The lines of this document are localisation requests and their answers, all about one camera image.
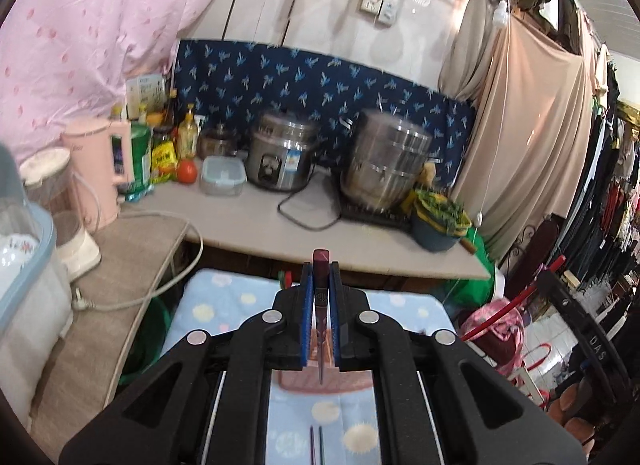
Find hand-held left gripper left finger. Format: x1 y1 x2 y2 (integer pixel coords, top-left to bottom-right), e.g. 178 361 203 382
59 261 313 465

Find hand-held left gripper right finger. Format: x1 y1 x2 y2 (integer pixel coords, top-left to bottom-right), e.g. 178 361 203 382
327 261 586 465

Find pink plastic utensil basket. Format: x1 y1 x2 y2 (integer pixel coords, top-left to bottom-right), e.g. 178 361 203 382
270 327 377 398

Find blue dotted tablecloth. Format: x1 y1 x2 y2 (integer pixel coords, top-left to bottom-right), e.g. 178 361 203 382
160 267 456 465

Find black induction cooker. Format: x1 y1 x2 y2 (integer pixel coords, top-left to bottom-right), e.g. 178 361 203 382
340 190 416 232

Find blue bowl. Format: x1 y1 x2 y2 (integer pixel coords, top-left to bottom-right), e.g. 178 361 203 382
412 190 473 252

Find green bag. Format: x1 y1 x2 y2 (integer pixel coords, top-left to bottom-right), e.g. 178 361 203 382
435 235 497 306

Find green leafy vegetables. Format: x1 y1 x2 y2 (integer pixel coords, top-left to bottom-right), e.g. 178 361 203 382
415 189 471 233

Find green basin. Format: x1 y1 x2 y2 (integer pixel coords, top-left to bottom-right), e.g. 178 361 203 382
120 295 173 386

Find steel steamer pot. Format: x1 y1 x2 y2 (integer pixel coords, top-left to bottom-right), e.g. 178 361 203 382
341 109 433 213

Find clear plastic food container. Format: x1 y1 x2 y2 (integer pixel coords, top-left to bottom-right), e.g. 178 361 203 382
200 156 247 196

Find steel rice cooker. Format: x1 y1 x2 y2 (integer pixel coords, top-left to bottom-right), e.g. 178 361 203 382
247 110 321 192

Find red tomato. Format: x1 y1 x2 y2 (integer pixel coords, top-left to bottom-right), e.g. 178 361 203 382
176 160 201 184

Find red tube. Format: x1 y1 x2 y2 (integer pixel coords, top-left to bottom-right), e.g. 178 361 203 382
462 255 567 341

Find small dark pot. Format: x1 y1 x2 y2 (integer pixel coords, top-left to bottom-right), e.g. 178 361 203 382
197 125 238 160

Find yellow packet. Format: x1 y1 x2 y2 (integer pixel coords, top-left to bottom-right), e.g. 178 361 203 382
151 142 178 182

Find yellow oil bottle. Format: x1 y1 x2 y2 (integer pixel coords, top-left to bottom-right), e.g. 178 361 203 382
177 104 198 160

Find green can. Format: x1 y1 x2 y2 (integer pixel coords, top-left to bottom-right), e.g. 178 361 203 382
122 122 153 196

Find blue floral cloth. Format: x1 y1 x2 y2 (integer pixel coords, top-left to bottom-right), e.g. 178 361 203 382
172 40 476 186

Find pink electric kettle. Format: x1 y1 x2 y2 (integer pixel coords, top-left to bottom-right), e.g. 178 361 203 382
61 117 136 230

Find white blender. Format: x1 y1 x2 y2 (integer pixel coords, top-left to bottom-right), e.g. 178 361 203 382
20 147 102 282

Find white paper carton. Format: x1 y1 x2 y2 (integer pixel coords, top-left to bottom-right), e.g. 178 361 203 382
125 74 166 120

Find blue lidded dish box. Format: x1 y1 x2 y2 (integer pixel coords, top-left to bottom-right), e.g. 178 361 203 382
0 145 73 426

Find beige curtain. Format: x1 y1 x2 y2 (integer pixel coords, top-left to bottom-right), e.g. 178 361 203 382
440 0 608 261

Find hanging clothes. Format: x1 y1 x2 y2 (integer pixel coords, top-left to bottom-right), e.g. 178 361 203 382
515 0 640 396

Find pink printed curtain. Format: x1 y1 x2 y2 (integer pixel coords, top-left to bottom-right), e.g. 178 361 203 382
0 0 261 166

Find black power cable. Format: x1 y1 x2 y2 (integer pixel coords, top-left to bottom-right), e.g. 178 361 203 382
277 167 346 232

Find white power cable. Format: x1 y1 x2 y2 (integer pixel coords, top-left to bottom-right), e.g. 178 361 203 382
70 210 203 311

